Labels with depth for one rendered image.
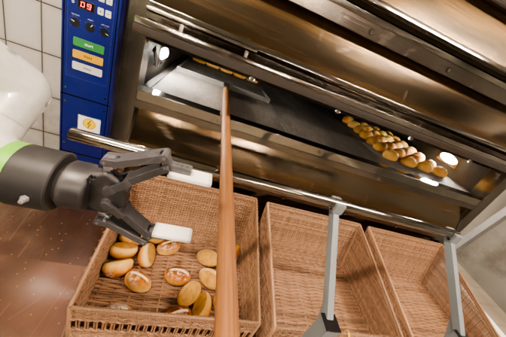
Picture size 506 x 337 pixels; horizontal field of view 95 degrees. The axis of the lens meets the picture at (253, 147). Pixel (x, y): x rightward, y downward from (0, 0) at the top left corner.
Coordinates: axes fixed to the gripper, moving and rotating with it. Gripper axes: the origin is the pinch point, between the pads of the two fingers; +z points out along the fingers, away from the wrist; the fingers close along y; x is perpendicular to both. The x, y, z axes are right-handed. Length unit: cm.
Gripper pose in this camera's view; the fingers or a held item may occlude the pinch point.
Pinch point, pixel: (194, 208)
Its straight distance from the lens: 44.2
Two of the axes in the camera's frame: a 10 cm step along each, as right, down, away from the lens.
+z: 9.3, 2.7, 2.5
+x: 1.0, 4.7, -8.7
